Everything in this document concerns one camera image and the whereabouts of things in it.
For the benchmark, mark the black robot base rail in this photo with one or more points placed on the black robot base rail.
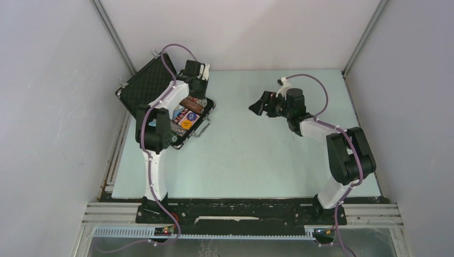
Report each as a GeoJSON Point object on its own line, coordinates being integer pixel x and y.
{"type": "Point", "coordinates": [241, 217]}

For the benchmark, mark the yellow big blind button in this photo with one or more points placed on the yellow big blind button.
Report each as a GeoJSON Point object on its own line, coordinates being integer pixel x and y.
{"type": "Point", "coordinates": [186, 124]}

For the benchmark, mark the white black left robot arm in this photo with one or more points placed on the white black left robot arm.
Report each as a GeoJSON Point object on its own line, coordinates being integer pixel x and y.
{"type": "Point", "coordinates": [170, 120]}

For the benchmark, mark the red white chip row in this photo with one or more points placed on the red white chip row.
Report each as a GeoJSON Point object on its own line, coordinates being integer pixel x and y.
{"type": "Point", "coordinates": [201, 102]}

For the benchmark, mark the blue card deck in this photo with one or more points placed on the blue card deck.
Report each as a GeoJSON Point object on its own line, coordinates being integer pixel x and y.
{"type": "Point", "coordinates": [177, 111]}

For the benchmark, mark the red dice row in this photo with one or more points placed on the red dice row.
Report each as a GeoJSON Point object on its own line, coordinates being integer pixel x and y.
{"type": "Point", "coordinates": [181, 115]}

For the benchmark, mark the purple chip row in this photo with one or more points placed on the purple chip row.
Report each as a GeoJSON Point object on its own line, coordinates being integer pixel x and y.
{"type": "Point", "coordinates": [177, 129]}

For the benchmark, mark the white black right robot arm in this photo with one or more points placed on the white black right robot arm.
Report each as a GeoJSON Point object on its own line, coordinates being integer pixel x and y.
{"type": "Point", "coordinates": [350, 158]}

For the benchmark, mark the brown orange chip row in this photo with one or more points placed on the brown orange chip row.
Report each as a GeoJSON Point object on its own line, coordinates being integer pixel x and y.
{"type": "Point", "coordinates": [193, 106]}

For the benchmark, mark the green blue chip row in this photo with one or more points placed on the green blue chip row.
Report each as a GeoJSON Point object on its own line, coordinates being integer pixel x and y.
{"type": "Point", "coordinates": [174, 137]}

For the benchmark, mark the black aluminium poker case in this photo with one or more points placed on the black aluminium poker case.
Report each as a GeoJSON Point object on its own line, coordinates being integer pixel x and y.
{"type": "Point", "coordinates": [148, 84]}

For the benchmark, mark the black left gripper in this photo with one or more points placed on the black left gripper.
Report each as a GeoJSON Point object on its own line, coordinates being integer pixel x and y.
{"type": "Point", "coordinates": [202, 95]}

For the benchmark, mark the blue small blind button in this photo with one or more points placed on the blue small blind button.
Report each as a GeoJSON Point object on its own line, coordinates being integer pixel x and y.
{"type": "Point", "coordinates": [192, 116]}

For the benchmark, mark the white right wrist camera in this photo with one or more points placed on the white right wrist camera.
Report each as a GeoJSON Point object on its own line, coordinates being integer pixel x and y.
{"type": "Point", "coordinates": [284, 86]}

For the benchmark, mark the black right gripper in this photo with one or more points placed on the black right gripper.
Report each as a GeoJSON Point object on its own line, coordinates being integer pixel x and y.
{"type": "Point", "coordinates": [267, 97]}

